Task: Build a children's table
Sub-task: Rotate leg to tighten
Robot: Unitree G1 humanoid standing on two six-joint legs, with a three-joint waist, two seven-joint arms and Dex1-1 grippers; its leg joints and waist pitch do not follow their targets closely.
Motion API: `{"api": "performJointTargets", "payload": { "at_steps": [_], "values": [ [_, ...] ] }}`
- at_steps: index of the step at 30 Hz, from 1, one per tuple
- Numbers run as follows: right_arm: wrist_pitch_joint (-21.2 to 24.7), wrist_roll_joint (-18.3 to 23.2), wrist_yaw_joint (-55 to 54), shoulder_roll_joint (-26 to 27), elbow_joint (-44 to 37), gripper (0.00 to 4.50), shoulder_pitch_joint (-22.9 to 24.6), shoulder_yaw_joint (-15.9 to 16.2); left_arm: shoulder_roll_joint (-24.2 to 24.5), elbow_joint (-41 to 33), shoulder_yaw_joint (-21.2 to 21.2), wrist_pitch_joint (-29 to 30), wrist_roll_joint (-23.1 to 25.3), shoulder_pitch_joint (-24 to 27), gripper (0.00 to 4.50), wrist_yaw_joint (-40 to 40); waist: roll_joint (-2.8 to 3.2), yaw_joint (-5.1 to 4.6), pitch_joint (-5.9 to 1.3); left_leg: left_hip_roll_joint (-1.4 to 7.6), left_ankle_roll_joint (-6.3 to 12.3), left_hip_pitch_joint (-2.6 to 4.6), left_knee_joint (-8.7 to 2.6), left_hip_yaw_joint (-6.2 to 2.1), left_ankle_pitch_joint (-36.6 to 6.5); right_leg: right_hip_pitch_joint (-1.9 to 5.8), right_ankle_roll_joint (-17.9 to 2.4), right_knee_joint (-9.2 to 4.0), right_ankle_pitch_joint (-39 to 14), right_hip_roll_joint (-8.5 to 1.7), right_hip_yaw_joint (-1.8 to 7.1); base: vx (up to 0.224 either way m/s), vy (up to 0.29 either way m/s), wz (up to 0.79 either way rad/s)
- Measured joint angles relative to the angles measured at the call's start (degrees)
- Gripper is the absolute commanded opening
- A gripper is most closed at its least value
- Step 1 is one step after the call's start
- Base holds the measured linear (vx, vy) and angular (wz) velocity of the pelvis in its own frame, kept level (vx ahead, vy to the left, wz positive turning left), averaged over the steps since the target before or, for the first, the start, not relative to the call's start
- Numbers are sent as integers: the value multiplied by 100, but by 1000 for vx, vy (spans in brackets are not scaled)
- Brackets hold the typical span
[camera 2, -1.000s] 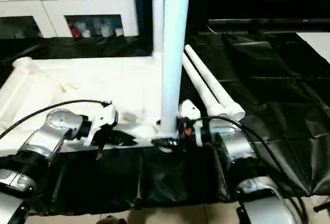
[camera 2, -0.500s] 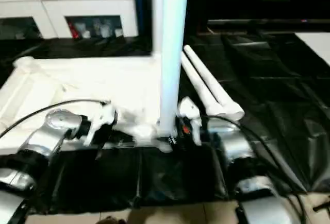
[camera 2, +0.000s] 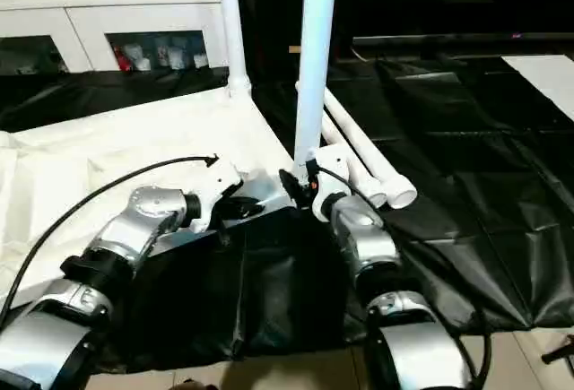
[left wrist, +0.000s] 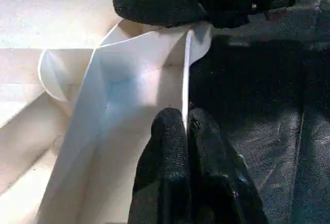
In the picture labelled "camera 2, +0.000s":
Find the white plastic table leg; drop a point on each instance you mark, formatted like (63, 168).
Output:
(233, 27)
(372, 152)
(359, 170)
(314, 49)

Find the white plastic table top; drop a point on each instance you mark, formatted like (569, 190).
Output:
(134, 139)

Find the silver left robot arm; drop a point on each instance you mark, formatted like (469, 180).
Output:
(134, 219)

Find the small tan label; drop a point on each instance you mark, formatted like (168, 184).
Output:
(295, 49)

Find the black mat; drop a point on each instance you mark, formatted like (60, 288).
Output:
(471, 161)

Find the long black bar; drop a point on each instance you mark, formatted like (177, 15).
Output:
(448, 40)

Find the white cabinet with glass doors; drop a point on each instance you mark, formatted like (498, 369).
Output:
(148, 18)

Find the flat white board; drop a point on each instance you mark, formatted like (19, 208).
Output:
(547, 80)

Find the black stick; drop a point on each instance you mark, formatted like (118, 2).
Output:
(558, 354)

